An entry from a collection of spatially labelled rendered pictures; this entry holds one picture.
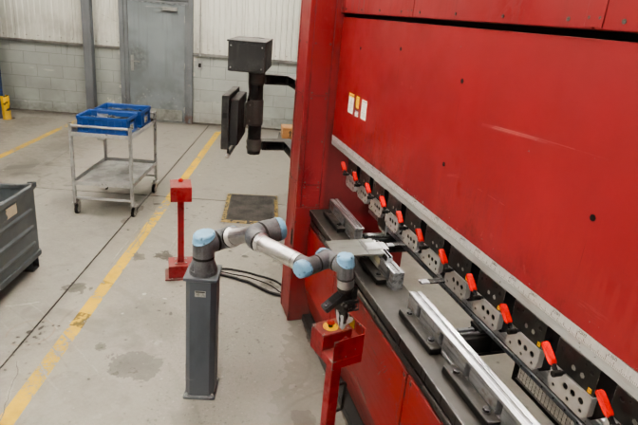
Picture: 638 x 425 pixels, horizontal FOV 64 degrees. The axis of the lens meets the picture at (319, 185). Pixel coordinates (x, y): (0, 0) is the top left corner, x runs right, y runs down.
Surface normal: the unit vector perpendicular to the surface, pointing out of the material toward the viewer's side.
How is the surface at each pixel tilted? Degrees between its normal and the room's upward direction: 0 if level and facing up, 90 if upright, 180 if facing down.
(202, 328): 90
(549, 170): 90
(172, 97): 90
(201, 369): 90
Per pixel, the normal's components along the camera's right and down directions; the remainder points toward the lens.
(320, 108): 0.28, 0.32
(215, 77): 0.03, 0.32
